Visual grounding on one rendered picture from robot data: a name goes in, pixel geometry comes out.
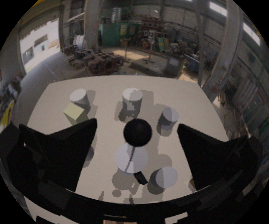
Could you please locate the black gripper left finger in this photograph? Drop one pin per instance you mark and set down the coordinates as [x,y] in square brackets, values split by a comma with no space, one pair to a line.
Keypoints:
[65,150]

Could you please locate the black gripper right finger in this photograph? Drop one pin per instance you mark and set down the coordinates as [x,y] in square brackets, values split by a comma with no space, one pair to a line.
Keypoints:
[205,155]

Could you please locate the glass french press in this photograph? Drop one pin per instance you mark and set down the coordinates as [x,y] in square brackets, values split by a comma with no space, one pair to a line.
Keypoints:
[131,158]

